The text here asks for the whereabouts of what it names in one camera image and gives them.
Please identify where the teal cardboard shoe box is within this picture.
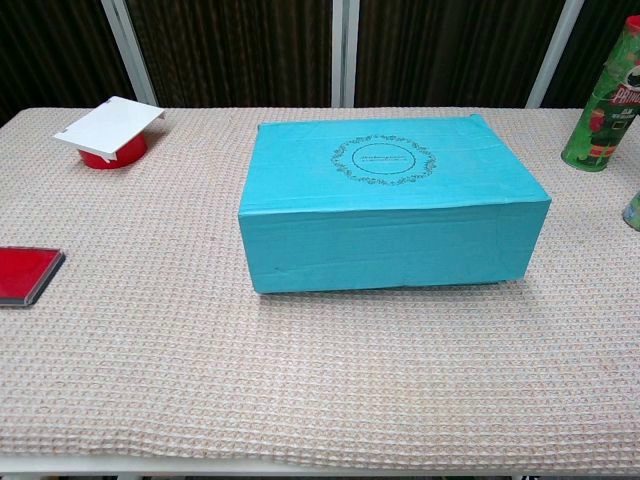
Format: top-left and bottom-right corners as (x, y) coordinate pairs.
(236, 113), (553, 294)

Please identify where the beige waffle tablecloth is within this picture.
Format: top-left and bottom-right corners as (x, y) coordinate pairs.
(0, 105), (640, 475)

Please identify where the red round container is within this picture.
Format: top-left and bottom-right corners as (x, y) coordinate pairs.
(78, 130), (149, 170)

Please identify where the white plastic card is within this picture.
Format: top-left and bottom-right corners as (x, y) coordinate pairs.
(53, 95), (166, 164)

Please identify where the red ink pad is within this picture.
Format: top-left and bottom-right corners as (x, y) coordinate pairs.
(0, 246), (67, 309)

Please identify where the green Pringles can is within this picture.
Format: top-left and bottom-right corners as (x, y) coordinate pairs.
(560, 14), (640, 174)

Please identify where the green patterned can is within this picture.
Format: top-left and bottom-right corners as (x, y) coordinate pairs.
(621, 191), (640, 232)

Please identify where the white frame post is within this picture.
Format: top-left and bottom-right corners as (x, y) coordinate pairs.
(99, 0), (160, 107)
(524, 0), (586, 109)
(331, 0), (361, 109)

